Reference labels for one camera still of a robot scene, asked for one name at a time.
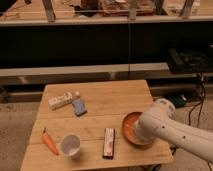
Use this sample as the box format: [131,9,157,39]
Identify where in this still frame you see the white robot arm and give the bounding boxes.
[133,98,213,164]

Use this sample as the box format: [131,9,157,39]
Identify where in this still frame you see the blue sponge block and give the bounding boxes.
[72,98,87,116]

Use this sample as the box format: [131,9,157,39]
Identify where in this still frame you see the orange toy carrot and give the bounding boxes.
[42,129,59,155]

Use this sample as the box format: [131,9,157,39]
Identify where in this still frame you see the white paper cup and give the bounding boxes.
[60,134,80,159]

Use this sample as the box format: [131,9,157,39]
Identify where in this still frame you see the orange plate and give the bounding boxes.
[122,111,153,146]

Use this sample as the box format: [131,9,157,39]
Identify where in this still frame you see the black box on shelf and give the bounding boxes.
[167,48,213,74]

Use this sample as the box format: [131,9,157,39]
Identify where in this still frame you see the black floor cables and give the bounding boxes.
[169,74,213,171]

